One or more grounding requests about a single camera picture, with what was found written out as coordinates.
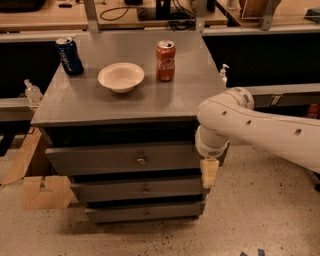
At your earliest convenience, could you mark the clear plastic bottle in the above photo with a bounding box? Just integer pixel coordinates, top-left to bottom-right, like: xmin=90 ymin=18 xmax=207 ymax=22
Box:
xmin=24 ymin=79 xmax=43 ymax=106

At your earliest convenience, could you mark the blue soda can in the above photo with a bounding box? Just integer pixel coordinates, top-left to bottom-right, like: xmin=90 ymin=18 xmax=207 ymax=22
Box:
xmin=56 ymin=37 xmax=84 ymax=76

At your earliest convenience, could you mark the red cola can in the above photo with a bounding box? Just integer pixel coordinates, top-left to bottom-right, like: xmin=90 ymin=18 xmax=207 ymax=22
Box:
xmin=156 ymin=40 xmax=176 ymax=81

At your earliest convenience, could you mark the brown cardboard box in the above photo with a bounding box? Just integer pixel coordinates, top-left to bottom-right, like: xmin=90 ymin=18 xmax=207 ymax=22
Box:
xmin=1 ymin=128 xmax=74 ymax=210

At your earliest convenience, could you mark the grey bottom drawer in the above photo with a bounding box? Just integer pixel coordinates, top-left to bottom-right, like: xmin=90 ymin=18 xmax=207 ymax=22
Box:
xmin=85 ymin=201 xmax=205 ymax=223

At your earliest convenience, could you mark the black cable on desk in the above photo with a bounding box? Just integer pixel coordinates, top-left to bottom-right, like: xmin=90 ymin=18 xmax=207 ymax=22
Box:
xmin=99 ymin=4 xmax=132 ymax=22

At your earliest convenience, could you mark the grey drawer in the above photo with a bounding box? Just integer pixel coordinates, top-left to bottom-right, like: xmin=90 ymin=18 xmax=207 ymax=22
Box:
xmin=71 ymin=175 xmax=208 ymax=202
xmin=46 ymin=141 xmax=202 ymax=176
xmin=85 ymin=201 xmax=205 ymax=223

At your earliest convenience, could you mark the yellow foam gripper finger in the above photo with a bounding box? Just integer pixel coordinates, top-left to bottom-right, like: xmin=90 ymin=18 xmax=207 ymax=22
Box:
xmin=200 ymin=158 xmax=219 ymax=189

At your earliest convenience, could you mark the grey top drawer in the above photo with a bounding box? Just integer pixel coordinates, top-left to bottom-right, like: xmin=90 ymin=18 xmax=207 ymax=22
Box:
xmin=46 ymin=141 xmax=202 ymax=176

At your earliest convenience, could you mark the grey drawer cabinet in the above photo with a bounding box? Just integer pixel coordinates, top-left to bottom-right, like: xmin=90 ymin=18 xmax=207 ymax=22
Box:
xmin=32 ymin=31 xmax=225 ymax=209

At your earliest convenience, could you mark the orange object under bench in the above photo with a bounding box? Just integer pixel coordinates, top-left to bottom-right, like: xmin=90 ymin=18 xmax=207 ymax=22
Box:
xmin=306 ymin=104 xmax=320 ymax=119

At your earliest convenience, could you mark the wooden background desk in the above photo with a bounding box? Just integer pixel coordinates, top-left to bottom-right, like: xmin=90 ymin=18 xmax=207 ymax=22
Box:
xmin=0 ymin=0 xmax=229 ymax=33

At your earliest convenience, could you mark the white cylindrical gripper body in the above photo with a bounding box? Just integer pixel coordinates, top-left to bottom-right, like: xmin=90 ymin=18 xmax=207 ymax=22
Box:
xmin=195 ymin=125 xmax=229 ymax=158

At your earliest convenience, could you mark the white bowl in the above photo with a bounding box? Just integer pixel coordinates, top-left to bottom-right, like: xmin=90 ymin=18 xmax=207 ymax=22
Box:
xmin=98 ymin=63 xmax=145 ymax=93

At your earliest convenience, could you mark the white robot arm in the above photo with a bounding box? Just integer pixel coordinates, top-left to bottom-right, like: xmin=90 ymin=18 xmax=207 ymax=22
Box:
xmin=195 ymin=88 xmax=320 ymax=173

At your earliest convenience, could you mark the white pump dispenser bottle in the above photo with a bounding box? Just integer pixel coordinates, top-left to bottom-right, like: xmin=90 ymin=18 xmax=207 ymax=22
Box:
xmin=219 ymin=64 xmax=229 ymax=86

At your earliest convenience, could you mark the grey middle drawer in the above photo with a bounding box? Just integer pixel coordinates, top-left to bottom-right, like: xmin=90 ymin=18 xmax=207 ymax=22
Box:
xmin=71 ymin=175 xmax=208 ymax=202

